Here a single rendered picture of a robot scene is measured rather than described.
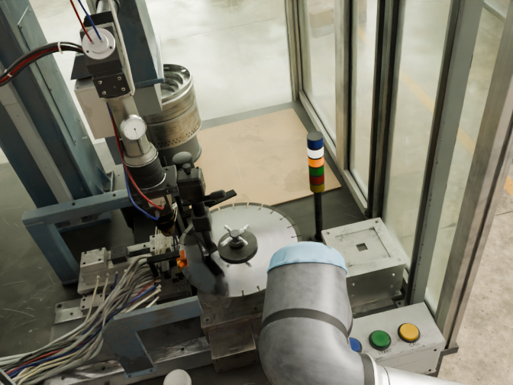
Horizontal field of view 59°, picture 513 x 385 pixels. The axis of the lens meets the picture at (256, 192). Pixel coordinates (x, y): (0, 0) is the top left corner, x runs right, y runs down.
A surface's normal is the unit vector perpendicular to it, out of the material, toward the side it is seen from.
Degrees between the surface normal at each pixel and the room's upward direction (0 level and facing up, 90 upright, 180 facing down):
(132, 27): 90
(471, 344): 0
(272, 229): 0
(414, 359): 90
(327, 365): 23
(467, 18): 90
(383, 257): 0
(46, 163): 90
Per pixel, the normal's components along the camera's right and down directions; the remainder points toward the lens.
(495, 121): -0.97, 0.22
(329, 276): 0.48, -0.61
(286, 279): -0.47, -0.68
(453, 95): 0.19, 0.63
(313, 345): 0.06, -0.57
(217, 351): -0.12, -0.74
